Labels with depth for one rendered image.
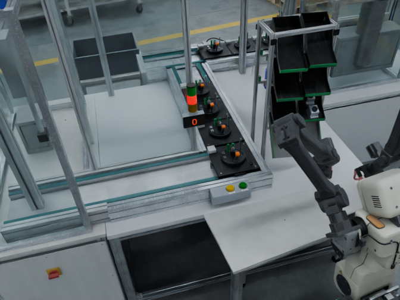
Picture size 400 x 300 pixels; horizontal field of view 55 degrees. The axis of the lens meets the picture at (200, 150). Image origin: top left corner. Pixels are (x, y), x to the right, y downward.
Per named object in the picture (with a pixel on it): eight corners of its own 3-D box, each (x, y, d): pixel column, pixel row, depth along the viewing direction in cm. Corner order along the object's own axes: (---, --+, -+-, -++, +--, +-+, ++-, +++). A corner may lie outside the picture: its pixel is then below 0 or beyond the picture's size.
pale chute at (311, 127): (319, 151, 214) (322, 150, 210) (297, 153, 214) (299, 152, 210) (314, 102, 217) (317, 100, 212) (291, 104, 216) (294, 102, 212)
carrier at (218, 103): (231, 119, 247) (232, 103, 239) (196, 126, 243) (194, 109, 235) (221, 100, 265) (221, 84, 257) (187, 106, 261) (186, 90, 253)
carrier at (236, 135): (244, 142, 229) (245, 125, 221) (206, 150, 225) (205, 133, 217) (232, 119, 247) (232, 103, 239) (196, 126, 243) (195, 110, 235)
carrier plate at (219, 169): (260, 170, 210) (260, 167, 209) (218, 179, 206) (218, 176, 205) (245, 143, 228) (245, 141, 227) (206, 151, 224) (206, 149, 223)
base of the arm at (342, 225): (337, 237, 144) (363, 227, 147) (329, 216, 145) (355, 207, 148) (325, 238, 152) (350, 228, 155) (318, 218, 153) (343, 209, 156)
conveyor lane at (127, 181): (259, 181, 216) (260, 168, 210) (110, 213, 202) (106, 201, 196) (242, 150, 237) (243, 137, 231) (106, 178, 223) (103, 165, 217)
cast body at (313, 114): (316, 119, 203) (321, 112, 196) (309, 121, 202) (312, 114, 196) (312, 106, 206) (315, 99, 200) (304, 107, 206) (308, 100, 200)
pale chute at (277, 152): (295, 156, 212) (297, 156, 208) (272, 158, 212) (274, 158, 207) (290, 106, 214) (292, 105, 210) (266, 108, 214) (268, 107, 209)
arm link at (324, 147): (272, 133, 142) (299, 122, 137) (269, 121, 145) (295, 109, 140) (319, 168, 173) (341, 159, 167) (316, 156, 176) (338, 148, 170)
